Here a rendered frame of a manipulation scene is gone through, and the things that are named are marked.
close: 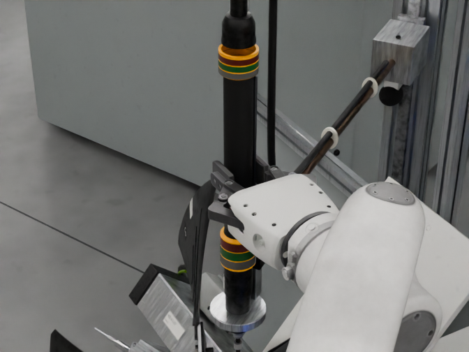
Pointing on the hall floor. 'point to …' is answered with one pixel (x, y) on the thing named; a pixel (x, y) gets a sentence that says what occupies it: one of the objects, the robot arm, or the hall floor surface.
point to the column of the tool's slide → (415, 167)
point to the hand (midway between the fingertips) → (240, 174)
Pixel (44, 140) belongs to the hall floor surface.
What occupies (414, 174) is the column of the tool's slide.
